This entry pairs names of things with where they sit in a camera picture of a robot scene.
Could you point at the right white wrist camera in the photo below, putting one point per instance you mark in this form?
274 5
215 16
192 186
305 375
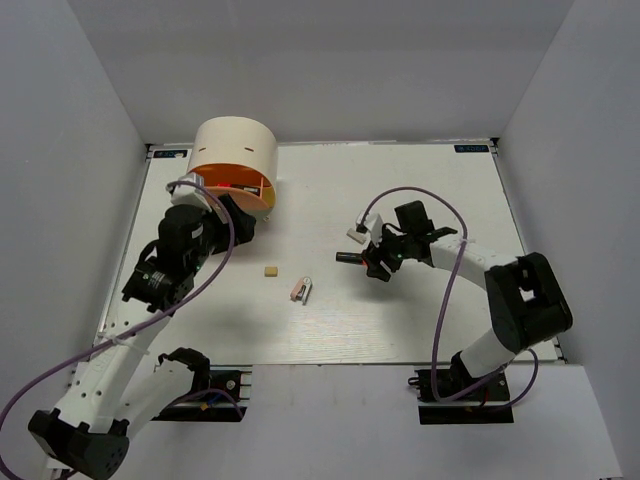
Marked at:
368 227

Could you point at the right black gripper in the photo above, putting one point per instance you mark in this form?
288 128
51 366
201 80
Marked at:
373 258

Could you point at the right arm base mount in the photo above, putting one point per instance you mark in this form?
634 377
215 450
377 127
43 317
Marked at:
484 406

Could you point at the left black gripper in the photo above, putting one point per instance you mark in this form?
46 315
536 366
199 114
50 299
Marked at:
243 223

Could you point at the cream cylindrical desk organizer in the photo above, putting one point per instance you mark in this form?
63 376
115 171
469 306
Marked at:
237 140

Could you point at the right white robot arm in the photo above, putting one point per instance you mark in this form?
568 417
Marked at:
526 303

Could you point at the orange cap black highlighter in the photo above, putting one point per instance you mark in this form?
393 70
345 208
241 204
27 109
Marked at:
351 258

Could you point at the orange organizer drawer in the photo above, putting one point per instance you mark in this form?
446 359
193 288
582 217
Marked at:
239 175

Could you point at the small beige eraser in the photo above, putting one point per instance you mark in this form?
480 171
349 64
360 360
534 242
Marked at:
271 271

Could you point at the green cap black highlighter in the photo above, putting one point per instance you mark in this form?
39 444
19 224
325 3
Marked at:
251 189

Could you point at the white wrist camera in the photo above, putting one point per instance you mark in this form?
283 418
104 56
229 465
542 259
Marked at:
368 227
188 190

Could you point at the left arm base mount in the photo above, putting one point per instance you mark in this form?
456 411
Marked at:
224 398

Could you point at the grey white eraser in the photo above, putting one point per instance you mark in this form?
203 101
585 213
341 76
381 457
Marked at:
354 235

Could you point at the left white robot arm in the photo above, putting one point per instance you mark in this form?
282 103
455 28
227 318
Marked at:
91 427

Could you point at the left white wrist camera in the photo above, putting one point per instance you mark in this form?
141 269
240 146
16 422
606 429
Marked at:
188 190

